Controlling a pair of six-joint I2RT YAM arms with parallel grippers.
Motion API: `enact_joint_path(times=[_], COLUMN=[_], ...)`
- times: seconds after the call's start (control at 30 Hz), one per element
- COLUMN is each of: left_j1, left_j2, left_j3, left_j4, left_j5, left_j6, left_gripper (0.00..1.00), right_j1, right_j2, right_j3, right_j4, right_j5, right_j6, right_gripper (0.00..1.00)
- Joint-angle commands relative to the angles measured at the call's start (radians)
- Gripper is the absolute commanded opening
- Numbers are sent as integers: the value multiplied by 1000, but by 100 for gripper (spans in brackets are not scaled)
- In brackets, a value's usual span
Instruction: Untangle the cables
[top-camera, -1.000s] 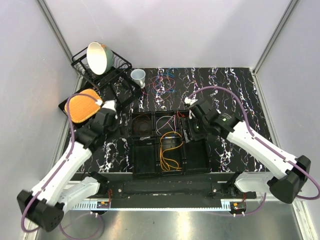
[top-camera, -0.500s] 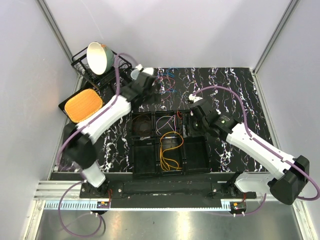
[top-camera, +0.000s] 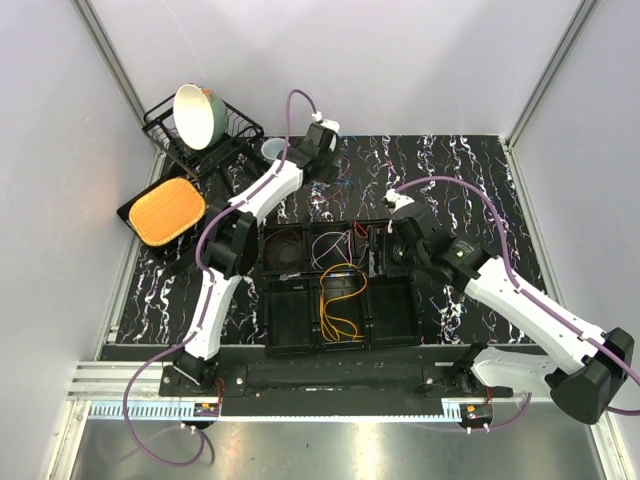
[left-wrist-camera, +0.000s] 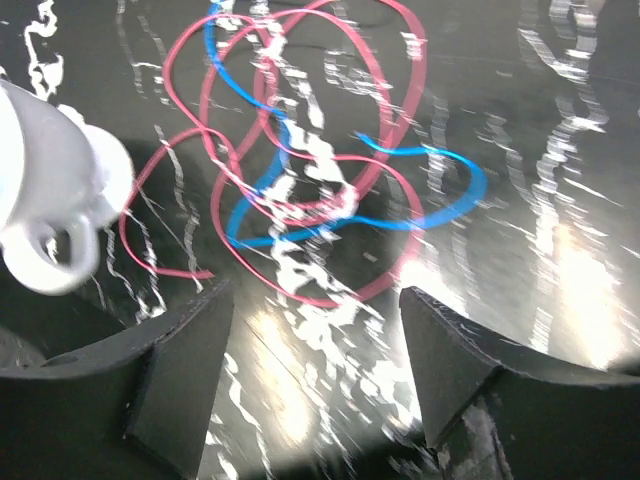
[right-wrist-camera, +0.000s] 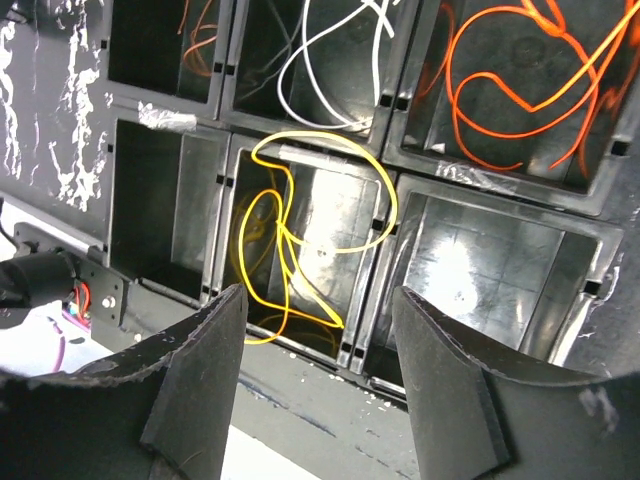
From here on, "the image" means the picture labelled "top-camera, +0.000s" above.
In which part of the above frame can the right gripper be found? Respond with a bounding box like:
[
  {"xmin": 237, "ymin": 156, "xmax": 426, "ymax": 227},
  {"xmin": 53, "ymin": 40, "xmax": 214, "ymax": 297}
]
[{"xmin": 357, "ymin": 225, "xmax": 427, "ymax": 277}]

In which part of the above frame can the red cable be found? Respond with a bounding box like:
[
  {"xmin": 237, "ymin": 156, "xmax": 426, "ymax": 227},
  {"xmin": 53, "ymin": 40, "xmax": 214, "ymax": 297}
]
[{"xmin": 309, "ymin": 169, "xmax": 356, "ymax": 194}]

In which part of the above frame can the white cable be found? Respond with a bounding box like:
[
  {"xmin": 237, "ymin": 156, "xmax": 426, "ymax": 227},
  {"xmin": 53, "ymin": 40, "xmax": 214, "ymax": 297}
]
[{"xmin": 310, "ymin": 230, "xmax": 352, "ymax": 269}]

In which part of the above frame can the brown cable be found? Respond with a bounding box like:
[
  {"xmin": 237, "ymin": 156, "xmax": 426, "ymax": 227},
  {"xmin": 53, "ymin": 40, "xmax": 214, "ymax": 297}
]
[{"xmin": 264, "ymin": 228, "xmax": 304, "ymax": 270}]

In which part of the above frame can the yellow cable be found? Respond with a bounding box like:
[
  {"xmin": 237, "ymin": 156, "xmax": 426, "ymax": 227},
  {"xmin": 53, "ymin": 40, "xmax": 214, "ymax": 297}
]
[{"xmin": 318, "ymin": 262, "xmax": 370, "ymax": 343}]

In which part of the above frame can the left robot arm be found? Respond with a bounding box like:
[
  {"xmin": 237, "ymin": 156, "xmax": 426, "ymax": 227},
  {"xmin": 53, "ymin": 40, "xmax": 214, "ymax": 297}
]
[{"xmin": 173, "ymin": 120, "xmax": 340, "ymax": 396}]

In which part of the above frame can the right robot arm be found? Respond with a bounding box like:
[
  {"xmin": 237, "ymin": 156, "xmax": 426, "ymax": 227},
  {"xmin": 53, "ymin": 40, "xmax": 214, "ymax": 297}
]
[{"xmin": 385, "ymin": 203, "xmax": 635, "ymax": 425}]

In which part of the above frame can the black bin back right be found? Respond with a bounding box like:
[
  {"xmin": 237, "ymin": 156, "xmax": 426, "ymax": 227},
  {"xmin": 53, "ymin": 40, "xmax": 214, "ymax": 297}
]
[{"xmin": 353, "ymin": 219, "xmax": 403, "ymax": 276}]

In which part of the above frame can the white mug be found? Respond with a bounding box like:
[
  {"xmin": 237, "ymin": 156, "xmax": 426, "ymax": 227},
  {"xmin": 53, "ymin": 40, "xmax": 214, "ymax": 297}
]
[{"xmin": 260, "ymin": 137, "xmax": 288, "ymax": 164}]

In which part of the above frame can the black bin back middle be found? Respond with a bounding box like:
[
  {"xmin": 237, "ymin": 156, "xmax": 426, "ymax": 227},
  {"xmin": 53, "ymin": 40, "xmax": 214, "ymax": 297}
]
[{"xmin": 309, "ymin": 221, "xmax": 355, "ymax": 272}]

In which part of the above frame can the black bin back left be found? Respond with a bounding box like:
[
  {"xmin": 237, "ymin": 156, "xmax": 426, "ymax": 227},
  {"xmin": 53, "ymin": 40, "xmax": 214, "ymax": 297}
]
[{"xmin": 262, "ymin": 224, "xmax": 306, "ymax": 273}]

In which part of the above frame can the green and white bowl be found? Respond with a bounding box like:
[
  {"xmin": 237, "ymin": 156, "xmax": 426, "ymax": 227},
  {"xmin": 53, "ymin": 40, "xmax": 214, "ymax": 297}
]
[{"xmin": 173, "ymin": 84, "xmax": 228, "ymax": 150}]

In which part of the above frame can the black bin front left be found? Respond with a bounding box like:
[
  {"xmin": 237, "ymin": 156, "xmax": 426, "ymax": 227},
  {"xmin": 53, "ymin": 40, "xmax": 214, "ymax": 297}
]
[{"xmin": 261, "ymin": 275, "xmax": 315, "ymax": 356}]

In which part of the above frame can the black dish rack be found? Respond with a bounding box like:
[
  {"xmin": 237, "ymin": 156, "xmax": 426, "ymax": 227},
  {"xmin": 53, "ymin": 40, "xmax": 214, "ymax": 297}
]
[{"xmin": 142, "ymin": 96, "xmax": 269, "ymax": 200}]

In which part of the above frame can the black tray under mat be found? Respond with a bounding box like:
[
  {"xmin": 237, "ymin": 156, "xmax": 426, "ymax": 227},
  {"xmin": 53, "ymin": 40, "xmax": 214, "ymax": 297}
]
[{"xmin": 117, "ymin": 176, "xmax": 207, "ymax": 266}]

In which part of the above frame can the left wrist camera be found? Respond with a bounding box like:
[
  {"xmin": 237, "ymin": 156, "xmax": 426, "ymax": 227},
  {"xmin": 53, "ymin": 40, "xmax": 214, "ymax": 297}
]
[{"xmin": 311, "ymin": 111, "xmax": 340, "ymax": 134}]

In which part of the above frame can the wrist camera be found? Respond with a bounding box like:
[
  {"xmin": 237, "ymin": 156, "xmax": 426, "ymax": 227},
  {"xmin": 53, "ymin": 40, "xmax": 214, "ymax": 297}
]
[
  {"xmin": 311, "ymin": 111, "xmax": 340, "ymax": 134},
  {"xmin": 383, "ymin": 190, "xmax": 415, "ymax": 220}
]

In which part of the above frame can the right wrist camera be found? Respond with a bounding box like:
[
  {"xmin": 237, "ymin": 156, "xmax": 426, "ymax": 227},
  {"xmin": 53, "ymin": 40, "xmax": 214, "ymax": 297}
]
[{"xmin": 383, "ymin": 190, "xmax": 415, "ymax": 220}]

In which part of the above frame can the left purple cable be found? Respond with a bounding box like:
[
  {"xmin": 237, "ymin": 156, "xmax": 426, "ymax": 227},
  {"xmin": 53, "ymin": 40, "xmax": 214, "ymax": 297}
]
[{"xmin": 122, "ymin": 88, "xmax": 321, "ymax": 469}]

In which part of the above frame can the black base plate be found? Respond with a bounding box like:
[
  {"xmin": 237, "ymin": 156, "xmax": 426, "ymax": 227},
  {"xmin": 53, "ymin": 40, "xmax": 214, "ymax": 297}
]
[{"xmin": 159, "ymin": 345, "xmax": 512, "ymax": 398}]

